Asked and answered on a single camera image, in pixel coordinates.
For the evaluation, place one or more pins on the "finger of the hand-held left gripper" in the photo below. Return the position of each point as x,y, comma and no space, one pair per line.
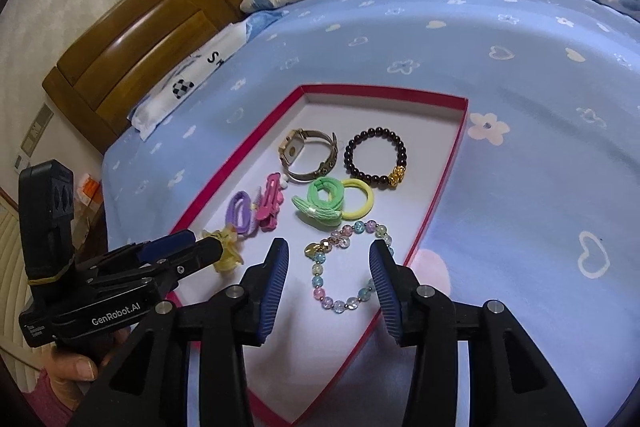
195,257
167,243

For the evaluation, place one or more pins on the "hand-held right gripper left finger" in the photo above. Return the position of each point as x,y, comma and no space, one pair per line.
274,289

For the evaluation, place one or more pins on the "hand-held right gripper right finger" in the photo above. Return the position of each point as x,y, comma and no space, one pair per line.
385,292

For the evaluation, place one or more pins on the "yellow translucent hair clip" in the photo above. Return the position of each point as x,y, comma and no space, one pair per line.
227,252

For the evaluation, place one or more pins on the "pink hair clip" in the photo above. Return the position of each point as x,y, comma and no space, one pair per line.
270,202

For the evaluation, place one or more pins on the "red shallow cardboard box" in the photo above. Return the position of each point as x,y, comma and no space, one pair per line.
320,117

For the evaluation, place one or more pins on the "person's left forearm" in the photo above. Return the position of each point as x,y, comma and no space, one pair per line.
45,407

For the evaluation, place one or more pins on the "person's left hand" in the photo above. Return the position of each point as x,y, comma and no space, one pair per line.
75,364

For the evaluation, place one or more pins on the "orange white boxes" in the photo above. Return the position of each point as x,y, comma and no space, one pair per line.
90,192

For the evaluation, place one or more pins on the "white ribbed panel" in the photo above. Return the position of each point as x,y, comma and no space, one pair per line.
12,267

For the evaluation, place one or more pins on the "blue flower print bed sheet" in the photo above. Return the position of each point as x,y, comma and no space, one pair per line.
500,207

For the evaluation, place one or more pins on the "white printed pillow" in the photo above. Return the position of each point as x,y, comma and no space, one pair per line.
190,77

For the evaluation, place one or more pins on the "wooden headboard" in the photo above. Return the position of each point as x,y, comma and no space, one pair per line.
125,42

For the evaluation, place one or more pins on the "wall switch panel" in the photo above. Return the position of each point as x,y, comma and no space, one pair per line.
32,134

